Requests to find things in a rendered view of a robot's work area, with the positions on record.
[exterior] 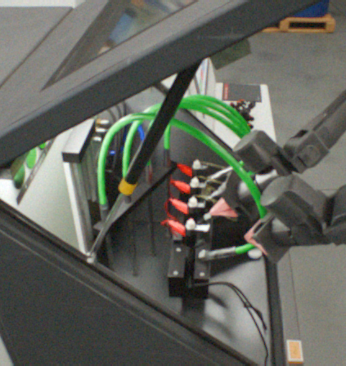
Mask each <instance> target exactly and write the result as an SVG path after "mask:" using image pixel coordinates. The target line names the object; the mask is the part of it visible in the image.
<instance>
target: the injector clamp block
mask: <svg viewBox="0 0 346 366"><path fill-rule="evenodd" d="M212 208H213V201H211V202H206V203H205V206H204V208H200V216H199V219H200V218H202V217H204V215H206V214H208V213H210V211H211V209H212ZM208 223H209V231H206V230H198V236H197V240H199V239H204V241H205V244H204V245H201V246H200V247H199V248H197V249H196V250H195V263H194V294H193V298H194V299H201V300H208V299H209V286H205V285H204V286H199V285H196V286H195V284H196V283H209V278H210V261H211V260H207V261H201V260H200V259H199V253H200V252H207V251H211V244H212V227H213V221H211V222H205V223H202V224H201V225H206V226H208ZM185 280H186V249H185V244H184V236H182V243H173V246H172V251H171V257H170V262H169V273H168V291H169V297H180V298H183V294H184V287H185Z"/></svg>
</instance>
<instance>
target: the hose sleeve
mask: <svg viewBox="0 0 346 366"><path fill-rule="evenodd" d="M236 248H238V247H230V248H224V249H218V250H213V251H209V252H206V253H205V257H206V259H208V260H211V259H217V258H221V257H231V256H236V255H239V254H238V253H237V252H236Z"/></svg>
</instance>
